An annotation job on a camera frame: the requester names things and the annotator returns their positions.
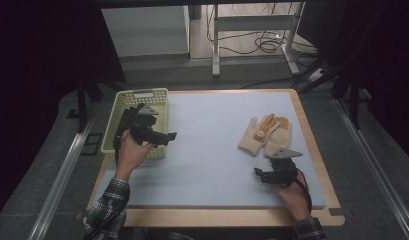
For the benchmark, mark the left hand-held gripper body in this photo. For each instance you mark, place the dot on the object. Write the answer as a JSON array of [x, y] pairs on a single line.
[[143, 125]]

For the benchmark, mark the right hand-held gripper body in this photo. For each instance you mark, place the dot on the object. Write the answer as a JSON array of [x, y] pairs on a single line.
[[283, 166]]

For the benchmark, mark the yellow-green plastic basket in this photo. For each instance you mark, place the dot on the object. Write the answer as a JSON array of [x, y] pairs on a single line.
[[158, 100]]

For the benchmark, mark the person's left hand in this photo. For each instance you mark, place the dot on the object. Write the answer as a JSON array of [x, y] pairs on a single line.
[[132, 156]]

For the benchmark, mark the person's right hand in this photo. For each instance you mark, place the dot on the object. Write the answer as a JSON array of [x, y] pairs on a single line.
[[293, 198]]

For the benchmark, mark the beige glove with orange palm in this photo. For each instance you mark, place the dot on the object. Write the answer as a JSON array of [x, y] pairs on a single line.
[[253, 138], [278, 136]]

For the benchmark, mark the pale blue foam mat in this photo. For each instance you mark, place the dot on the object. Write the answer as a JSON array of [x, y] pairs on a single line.
[[205, 160]]

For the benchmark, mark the black stand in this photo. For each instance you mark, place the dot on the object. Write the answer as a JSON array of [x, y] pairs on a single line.
[[353, 96], [82, 103]]

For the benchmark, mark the white cabinet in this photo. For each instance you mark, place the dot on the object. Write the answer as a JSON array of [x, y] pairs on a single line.
[[148, 30]]

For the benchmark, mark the white power strip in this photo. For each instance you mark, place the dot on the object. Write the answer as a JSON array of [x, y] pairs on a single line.
[[316, 75]]

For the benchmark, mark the aluminium floor rail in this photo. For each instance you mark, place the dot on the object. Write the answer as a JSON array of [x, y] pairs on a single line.
[[375, 166], [58, 180]]

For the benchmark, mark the grey metal desk frame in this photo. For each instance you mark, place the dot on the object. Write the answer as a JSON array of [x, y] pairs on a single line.
[[252, 23]]

